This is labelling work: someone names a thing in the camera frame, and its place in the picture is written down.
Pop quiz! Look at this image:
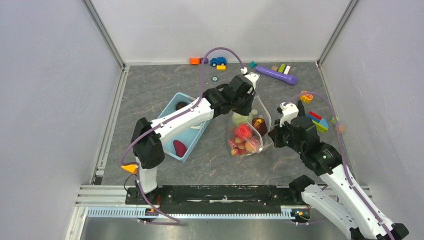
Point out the orange peach toy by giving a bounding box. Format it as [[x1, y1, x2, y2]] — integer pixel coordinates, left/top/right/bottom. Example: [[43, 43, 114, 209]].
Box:
[[244, 141, 258, 153]]

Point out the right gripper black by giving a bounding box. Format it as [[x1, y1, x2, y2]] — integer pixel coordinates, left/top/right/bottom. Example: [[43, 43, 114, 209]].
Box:
[[268, 116, 305, 154]]

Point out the dark plum toy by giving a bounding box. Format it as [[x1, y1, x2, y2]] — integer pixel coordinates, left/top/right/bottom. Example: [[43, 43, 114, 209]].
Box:
[[175, 101, 188, 111]]

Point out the yellow wedge block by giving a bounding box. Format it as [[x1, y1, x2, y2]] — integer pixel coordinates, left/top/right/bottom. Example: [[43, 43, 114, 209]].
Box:
[[121, 164, 138, 175]]

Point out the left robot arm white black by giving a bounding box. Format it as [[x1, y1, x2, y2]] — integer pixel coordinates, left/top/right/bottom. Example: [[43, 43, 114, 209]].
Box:
[[129, 72, 260, 204]]

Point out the red pomegranate toy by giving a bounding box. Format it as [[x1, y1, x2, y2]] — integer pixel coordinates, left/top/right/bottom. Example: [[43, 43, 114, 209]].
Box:
[[234, 123, 253, 139]]

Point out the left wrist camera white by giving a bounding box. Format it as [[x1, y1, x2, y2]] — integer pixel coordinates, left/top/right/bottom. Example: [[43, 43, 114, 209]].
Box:
[[240, 67, 260, 90]]

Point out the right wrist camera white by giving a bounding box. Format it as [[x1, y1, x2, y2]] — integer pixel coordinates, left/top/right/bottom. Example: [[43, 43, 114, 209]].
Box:
[[277, 102, 299, 127]]

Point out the tan wooden cube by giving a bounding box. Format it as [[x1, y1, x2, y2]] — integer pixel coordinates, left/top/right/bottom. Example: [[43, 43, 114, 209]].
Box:
[[334, 124, 345, 134]]

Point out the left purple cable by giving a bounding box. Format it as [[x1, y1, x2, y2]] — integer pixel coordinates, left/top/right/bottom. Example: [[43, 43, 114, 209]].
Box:
[[120, 46, 248, 226]]

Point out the orange block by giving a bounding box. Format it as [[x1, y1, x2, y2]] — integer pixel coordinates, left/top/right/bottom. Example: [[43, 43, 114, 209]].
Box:
[[189, 57, 201, 65]]

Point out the magenta fruit toy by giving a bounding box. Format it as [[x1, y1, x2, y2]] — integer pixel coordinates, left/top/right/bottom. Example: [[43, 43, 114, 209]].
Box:
[[172, 140, 187, 158]]

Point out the small green cube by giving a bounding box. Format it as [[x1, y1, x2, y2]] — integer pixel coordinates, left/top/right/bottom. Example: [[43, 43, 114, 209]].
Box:
[[330, 116, 340, 124]]

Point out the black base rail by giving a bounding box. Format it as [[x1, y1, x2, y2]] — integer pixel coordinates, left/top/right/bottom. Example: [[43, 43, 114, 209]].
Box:
[[125, 185, 310, 215]]

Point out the clear polka dot zip bag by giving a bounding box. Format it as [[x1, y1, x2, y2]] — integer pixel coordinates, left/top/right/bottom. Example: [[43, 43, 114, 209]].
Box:
[[227, 96, 273, 158]]

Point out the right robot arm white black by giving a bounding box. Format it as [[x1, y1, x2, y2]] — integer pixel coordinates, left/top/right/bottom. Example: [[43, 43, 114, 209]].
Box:
[[268, 116, 410, 240]]

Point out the white slotted cable duct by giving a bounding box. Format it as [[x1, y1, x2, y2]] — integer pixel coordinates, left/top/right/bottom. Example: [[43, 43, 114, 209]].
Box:
[[86, 206, 293, 220]]

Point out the green lego block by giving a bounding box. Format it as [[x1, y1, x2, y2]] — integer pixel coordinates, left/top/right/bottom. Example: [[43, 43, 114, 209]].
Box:
[[277, 63, 286, 73]]

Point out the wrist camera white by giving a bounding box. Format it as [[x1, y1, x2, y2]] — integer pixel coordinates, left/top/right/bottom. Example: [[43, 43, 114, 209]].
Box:
[[277, 102, 299, 127], [240, 67, 260, 90]]

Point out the dark red apple toy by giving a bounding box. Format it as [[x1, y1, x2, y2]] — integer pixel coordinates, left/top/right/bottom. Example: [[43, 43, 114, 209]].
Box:
[[251, 117, 268, 137]]

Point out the multicolour duplo stack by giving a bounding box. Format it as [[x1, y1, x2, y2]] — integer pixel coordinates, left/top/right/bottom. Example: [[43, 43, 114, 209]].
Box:
[[306, 111, 329, 133]]

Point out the white block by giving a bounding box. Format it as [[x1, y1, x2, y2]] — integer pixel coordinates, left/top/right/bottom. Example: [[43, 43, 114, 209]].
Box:
[[283, 65, 291, 75]]

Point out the purple toy flashlight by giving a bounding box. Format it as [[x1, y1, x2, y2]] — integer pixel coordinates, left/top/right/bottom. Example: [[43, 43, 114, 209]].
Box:
[[255, 66, 299, 86]]

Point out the green cabbage toy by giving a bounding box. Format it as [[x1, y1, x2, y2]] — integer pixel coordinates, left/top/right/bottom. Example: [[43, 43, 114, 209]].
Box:
[[231, 109, 258, 126]]

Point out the yellow butterfly duplo block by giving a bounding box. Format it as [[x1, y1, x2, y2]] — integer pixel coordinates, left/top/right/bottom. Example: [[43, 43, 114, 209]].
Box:
[[299, 90, 314, 104]]

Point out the teal block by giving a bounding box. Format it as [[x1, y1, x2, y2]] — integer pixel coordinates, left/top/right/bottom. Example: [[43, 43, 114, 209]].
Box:
[[249, 61, 258, 68]]

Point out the blue toy car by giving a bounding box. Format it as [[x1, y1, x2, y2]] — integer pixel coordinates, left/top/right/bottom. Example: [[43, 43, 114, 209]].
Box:
[[209, 56, 227, 67]]

